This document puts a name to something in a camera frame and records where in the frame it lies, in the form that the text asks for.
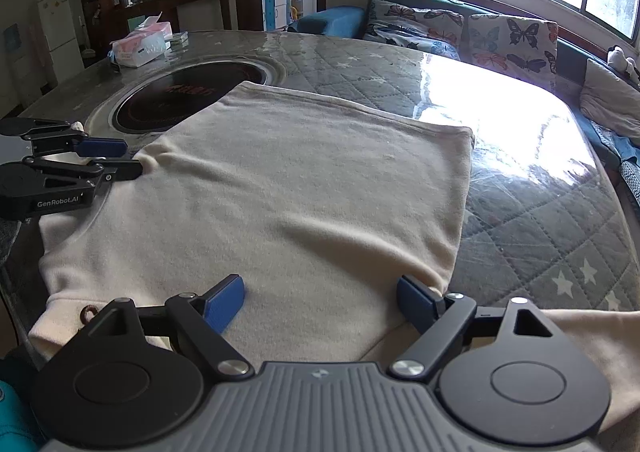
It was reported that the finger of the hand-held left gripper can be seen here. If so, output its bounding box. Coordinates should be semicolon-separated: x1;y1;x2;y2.
0;118;127;159
22;156;144;194

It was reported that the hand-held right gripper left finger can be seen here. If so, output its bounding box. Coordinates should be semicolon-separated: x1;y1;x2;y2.
82;274;256;379

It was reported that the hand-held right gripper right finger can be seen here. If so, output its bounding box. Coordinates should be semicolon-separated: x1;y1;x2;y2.
390;274;556;380

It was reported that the cream knit garment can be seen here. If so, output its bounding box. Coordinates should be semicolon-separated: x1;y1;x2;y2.
27;81;640;438

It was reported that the round black induction cooktop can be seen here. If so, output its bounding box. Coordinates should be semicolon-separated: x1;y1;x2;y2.
112;62;273;134

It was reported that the pink tissue pack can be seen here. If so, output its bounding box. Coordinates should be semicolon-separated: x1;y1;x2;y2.
110;14;174;69

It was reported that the white refrigerator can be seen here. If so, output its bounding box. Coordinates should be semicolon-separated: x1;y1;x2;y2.
37;0;86;70

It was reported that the dark wooden counter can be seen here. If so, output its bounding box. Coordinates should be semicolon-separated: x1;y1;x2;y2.
125;0;236;39

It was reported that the teal fabric item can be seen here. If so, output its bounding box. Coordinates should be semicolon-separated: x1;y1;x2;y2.
0;379;46;452

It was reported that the small blue cabinet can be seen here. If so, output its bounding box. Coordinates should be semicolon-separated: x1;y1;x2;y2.
261;0;296;30

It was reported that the blue sofa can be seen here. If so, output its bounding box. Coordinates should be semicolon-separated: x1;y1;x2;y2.
287;0;640;213

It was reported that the blue denim cloth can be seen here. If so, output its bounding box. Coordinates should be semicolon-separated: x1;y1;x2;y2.
597;124;640;173

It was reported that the butterfly print cushion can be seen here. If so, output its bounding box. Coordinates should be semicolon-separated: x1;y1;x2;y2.
467;14;559;93
362;20;461;61
369;0;466;44

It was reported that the grey cushion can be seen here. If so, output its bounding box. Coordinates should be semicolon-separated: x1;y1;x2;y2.
580;58;640;125

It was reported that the panda plush toy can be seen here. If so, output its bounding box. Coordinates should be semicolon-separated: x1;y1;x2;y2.
607;46;640;83

